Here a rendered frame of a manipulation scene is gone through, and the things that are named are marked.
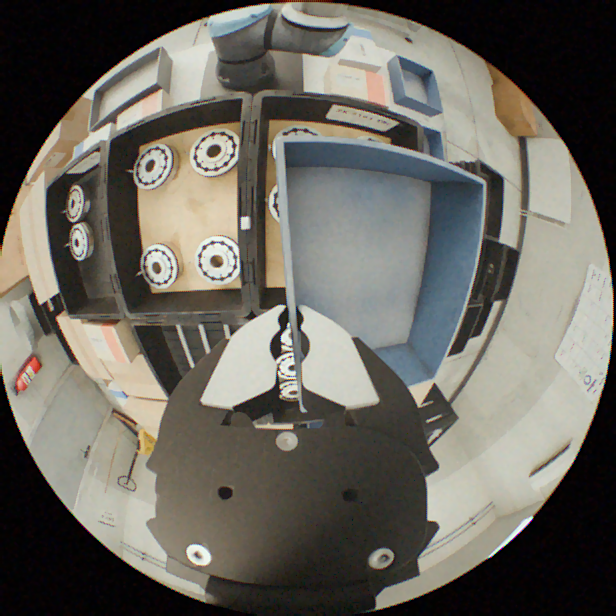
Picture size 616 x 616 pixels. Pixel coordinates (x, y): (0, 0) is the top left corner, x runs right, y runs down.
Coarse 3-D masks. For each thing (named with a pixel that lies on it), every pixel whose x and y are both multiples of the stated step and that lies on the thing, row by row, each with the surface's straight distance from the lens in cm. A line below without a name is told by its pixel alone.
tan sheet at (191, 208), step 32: (224, 128) 46; (160, 192) 49; (192, 192) 45; (224, 192) 43; (160, 224) 49; (192, 224) 45; (224, 224) 42; (192, 256) 46; (192, 288) 49; (224, 288) 46
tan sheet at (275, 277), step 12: (276, 120) 46; (276, 132) 44; (324, 132) 45; (336, 132) 46; (348, 132) 47; (360, 132) 48; (276, 180) 41; (276, 228) 41; (276, 240) 42; (276, 252) 42; (276, 264) 43; (276, 276) 43
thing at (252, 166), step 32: (256, 96) 37; (288, 96) 37; (320, 96) 38; (256, 128) 36; (416, 128) 44; (256, 160) 32; (256, 192) 31; (256, 224) 32; (256, 256) 32; (256, 288) 34
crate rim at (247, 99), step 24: (216, 96) 39; (240, 96) 38; (144, 120) 45; (240, 144) 33; (240, 168) 32; (240, 192) 33; (240, 216) 32; (240, 240) 32; (240, 264) 33; (120, 288) 47; (144, 312) 46; (168, 312) 42; (192, 312) 39; (216, 312) 37; (240, 312) 36
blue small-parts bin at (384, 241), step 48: (288, 144) 11; (336, 144) 11; (384, 144) 12; (288, 192) 16; (336, 192) 17; (384, 192) 19; (432, 192) 22; (480, 192) 18; (288, 240) 10; (336, 240) 17; (384, 240) 19; (432, 240) 22; (480, 240) 18; (288, 288) 10; (336, 288) 18; (384, 288) 21; (432, 288) 22; (384, 336) 24; (432, 336) 23
